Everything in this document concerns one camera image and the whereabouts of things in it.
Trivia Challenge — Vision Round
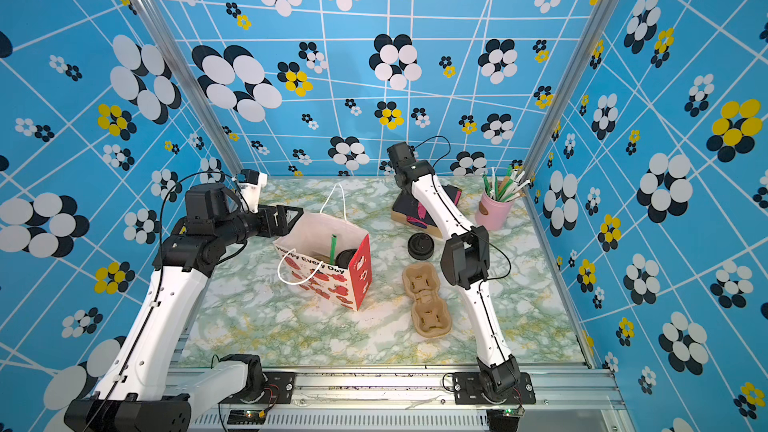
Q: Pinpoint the brown cardboard cup carrier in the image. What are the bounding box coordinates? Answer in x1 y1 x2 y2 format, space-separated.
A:
402 262 453 339

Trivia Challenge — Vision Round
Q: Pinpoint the black coffee cup lid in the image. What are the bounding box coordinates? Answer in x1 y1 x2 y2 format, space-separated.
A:
335 248 357 269

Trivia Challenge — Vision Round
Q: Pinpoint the green drinking straw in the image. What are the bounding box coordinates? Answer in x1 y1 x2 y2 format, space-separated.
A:
328 234 338 266

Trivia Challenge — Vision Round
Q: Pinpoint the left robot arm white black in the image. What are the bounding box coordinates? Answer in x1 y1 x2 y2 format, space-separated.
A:
63 169 303 431

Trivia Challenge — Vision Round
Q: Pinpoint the pink straw holder cup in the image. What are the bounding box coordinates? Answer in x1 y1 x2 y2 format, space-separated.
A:
475 192 513 231

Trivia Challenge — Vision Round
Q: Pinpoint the red white gift bag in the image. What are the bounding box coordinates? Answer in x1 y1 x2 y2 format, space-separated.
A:
273 185 373 311

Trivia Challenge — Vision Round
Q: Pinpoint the white green straws bundle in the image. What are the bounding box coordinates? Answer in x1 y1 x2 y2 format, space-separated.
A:
483 162 532 203

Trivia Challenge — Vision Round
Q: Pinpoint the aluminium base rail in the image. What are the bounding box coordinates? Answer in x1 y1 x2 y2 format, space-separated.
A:
166 364 635 431

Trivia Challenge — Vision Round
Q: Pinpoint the black lid stack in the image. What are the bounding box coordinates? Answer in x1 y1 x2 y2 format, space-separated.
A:
407 232 435 261

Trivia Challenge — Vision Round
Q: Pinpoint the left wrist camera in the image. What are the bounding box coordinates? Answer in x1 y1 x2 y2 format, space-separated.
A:
236 169 268 213

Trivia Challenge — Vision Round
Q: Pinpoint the pink napkin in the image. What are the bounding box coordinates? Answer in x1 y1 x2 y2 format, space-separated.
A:
415 184 462 226

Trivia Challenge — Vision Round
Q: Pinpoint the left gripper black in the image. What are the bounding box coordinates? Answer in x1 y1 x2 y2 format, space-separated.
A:
216 202 302 248

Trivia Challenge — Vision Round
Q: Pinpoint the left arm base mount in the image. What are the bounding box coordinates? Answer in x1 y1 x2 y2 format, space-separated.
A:
221 370 297 406

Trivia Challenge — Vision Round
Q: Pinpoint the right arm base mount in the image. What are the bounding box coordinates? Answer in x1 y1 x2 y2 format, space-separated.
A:
452 370 537 407

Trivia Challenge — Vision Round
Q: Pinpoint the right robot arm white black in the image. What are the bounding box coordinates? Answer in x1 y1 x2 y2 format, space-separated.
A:
387 142 521 403

